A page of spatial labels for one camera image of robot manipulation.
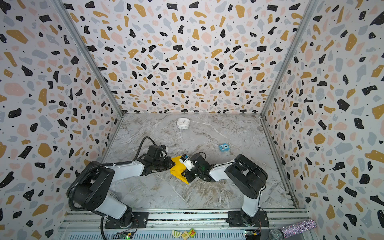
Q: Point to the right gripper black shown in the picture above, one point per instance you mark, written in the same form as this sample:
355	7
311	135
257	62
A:
194	171

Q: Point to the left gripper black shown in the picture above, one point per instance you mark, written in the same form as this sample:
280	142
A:
168	166

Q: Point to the yellow square paper sheet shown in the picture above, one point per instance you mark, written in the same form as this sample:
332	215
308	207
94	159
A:
178	169

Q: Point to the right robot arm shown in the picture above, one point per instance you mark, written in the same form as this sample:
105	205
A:
248	177

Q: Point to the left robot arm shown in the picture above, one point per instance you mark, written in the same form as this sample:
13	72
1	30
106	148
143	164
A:
90	190

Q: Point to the blue owl toy block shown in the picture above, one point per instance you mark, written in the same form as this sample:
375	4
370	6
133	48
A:
224	147

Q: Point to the glitter microphone right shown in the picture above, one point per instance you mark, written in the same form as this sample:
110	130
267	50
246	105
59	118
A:
292	230

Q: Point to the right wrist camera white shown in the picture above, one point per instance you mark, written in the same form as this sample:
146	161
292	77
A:
187	162

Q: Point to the aluminium rail frame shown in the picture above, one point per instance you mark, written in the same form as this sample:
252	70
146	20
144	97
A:
170	224

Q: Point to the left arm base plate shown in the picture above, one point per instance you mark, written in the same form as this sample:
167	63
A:
131	220

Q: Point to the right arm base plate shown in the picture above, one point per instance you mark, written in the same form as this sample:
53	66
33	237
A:
238	219

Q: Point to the colourful stickers on rail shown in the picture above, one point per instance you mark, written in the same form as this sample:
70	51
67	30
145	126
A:
185	235

